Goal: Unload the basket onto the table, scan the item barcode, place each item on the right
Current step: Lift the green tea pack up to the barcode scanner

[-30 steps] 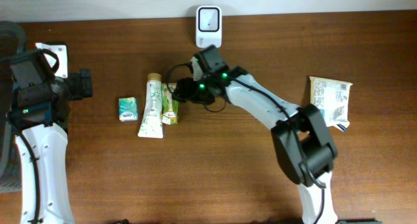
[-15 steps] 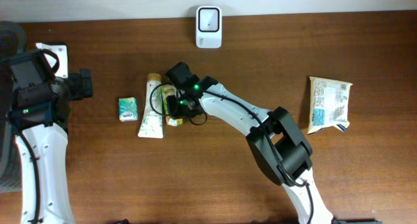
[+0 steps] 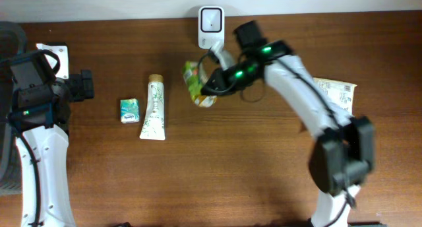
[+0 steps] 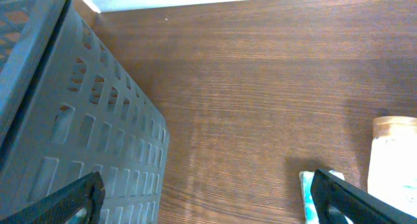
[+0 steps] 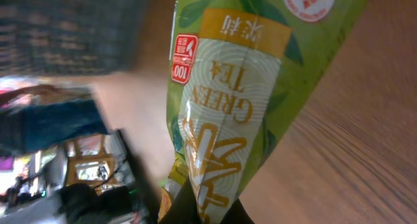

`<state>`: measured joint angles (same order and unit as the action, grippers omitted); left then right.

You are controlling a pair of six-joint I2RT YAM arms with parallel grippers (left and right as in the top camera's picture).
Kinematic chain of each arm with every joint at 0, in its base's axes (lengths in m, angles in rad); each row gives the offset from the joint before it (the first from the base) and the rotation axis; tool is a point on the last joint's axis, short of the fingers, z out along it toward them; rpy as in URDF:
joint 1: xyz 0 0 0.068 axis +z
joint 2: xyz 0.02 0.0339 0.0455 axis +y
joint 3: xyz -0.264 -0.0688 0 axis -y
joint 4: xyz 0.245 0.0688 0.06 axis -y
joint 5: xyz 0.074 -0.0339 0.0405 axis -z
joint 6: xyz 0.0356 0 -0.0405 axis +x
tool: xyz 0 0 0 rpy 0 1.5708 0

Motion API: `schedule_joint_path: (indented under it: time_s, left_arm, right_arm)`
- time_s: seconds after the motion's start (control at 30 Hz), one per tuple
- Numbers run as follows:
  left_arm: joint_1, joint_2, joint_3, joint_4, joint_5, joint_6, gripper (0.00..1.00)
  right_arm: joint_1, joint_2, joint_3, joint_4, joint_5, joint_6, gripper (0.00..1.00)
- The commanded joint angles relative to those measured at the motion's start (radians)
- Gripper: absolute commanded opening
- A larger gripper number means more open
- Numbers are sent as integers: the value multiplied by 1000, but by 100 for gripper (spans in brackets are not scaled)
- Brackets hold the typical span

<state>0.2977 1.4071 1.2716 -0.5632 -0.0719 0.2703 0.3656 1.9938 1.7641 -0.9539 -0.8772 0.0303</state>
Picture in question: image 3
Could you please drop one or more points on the green snack stick packet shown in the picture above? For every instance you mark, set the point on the green snack stick packet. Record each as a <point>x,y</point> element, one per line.
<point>195,77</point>

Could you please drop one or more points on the white barcode scanner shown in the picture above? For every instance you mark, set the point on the white barcode scanner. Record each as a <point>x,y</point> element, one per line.
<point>211,26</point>

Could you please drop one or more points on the dark grey plastic basket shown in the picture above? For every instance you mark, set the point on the dark grey plastic basket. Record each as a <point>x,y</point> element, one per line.
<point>13,42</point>

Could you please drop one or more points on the cream snack bag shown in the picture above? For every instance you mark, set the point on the cream snack bag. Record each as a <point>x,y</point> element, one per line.
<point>339,92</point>

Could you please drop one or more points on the white tube with gold cap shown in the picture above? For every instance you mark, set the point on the white tube with gold cap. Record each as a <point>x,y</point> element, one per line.
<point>153,127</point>

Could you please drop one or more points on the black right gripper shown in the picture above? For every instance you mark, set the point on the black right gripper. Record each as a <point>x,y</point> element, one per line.
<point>215,82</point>

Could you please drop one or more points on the teal tissue pack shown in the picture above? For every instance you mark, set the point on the teal tissue pack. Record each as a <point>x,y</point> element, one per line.
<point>129,109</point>

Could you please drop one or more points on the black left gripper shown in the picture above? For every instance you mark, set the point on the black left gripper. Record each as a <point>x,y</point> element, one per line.
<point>83,85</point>

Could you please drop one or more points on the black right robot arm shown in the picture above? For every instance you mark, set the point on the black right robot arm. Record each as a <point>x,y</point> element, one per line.
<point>344,145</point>

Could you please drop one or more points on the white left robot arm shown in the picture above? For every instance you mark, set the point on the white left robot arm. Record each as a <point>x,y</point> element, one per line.
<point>39,122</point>

